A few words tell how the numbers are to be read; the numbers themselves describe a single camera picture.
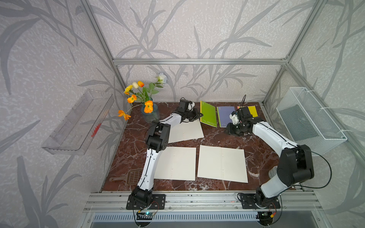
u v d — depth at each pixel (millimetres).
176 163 866
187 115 938
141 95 909
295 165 445
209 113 1175
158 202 726
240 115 721
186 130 1004
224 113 1156
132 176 823
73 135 640
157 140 642
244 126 653
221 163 877
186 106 891
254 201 726
